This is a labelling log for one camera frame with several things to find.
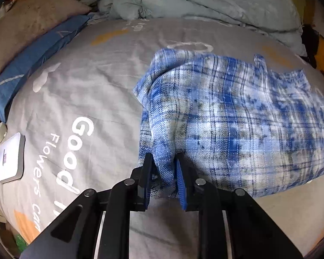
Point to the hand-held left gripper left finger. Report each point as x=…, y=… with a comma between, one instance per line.
x=147, y=172

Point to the white charger box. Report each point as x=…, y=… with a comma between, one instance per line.
x=9, y=156

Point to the black bag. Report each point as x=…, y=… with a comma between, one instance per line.
x=310, y=43

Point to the blue pillow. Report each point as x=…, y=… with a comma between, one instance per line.
x=29, y=59

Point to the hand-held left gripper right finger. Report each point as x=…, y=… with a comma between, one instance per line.
x=181, y=186

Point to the light blue duvet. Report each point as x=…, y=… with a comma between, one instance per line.
x=191, y=2

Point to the blue plaid shirt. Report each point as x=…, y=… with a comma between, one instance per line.
x=232, y=118

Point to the beige pillow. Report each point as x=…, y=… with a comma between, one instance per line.
x=29, y=27

